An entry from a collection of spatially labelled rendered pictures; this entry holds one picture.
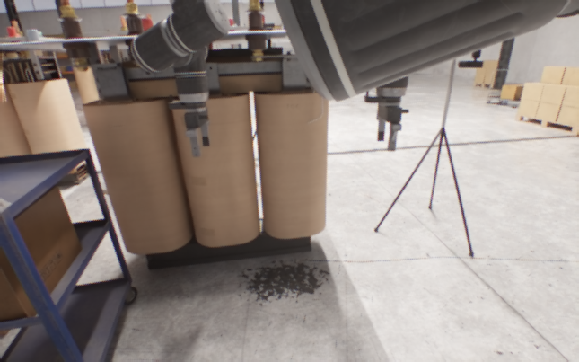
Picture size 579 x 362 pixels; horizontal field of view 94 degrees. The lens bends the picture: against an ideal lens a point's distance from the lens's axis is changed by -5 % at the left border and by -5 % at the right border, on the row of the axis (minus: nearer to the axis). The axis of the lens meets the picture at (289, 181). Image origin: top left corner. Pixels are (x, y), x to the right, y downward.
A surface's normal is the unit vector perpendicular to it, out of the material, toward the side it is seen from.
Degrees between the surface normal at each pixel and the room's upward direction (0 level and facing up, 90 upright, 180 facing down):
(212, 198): 90
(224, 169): 90
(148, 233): 90
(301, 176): 90
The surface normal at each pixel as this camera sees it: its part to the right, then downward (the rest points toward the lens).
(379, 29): -0.02, 0.76
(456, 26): 0.07, 0.87
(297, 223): 0.15, 0.39
